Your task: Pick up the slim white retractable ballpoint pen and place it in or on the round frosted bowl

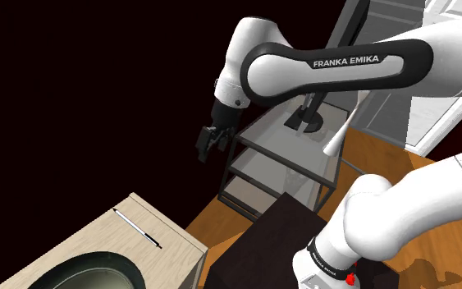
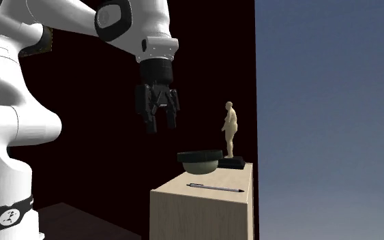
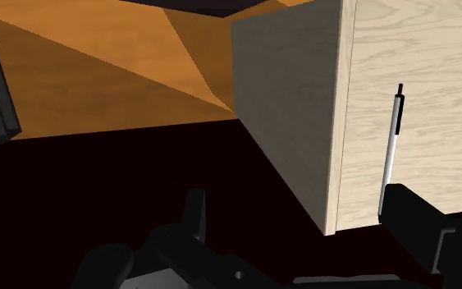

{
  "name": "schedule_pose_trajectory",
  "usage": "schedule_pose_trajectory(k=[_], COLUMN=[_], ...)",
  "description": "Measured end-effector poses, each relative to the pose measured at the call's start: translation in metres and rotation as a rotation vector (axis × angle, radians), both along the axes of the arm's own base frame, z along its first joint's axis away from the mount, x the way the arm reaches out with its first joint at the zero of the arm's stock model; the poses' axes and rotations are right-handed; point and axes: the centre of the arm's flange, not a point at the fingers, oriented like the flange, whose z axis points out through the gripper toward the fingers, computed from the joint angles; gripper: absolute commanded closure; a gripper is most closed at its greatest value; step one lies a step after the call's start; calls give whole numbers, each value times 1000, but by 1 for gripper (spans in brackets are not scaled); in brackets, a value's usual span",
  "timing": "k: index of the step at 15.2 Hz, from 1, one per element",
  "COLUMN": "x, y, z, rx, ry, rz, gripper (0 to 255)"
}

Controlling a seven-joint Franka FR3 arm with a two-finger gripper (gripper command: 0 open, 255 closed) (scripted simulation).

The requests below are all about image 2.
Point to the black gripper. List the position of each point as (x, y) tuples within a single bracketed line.
[(156, 71)]

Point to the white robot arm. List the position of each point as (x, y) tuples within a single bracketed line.
[(8, 126)]

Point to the olive bowl dark rim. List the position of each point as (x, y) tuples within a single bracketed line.
[(200, 167)]

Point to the beige human figurine black base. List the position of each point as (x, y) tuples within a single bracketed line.
[(230, 129)]

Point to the silver pen black tip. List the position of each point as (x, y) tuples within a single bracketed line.
[(211, 187)]

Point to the light wooden cabinet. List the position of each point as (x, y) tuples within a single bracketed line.
[(198, 216)]

